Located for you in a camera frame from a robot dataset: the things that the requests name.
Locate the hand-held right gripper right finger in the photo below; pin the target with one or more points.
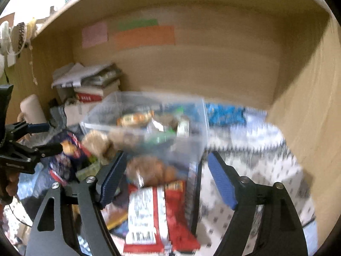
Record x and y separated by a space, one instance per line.
221 184

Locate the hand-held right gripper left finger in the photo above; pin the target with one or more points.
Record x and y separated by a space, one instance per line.
112 181

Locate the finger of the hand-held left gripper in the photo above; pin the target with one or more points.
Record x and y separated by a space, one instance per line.
49 149
37 127

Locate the brown bread roll packet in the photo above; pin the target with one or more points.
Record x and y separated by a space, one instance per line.
151 169

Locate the clear plastic container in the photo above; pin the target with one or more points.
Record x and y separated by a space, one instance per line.
186 149

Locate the red snack packet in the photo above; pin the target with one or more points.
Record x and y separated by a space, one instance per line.
149 218

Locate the person's left hand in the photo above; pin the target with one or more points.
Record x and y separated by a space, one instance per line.
11 188

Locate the beige roll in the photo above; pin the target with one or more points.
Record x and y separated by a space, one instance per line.
32 108

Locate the dark blue snack packet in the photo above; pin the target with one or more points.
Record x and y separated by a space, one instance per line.
66 162

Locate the green snack packet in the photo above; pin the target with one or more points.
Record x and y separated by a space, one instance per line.
89 171

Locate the yellow snack packet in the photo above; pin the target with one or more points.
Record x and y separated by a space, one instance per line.
117 220

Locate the brown bun packet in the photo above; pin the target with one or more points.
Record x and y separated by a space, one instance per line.
97 141

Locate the grey patterned white cloth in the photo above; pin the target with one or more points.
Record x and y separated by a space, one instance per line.
266 154

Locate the red and white book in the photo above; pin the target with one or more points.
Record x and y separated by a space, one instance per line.
89 96

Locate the orange snack packet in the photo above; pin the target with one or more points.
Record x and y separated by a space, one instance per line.
133 118

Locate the woven hanging ornament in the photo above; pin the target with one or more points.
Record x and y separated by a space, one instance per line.
19 36

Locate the pink paper note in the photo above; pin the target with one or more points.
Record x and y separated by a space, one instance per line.
94 34

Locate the wooden shelf cabinet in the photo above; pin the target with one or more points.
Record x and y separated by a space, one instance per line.
213 66

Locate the orange paper note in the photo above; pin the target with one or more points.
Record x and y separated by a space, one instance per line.
145 37

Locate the green paper note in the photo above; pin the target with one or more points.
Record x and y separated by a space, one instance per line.
137 24

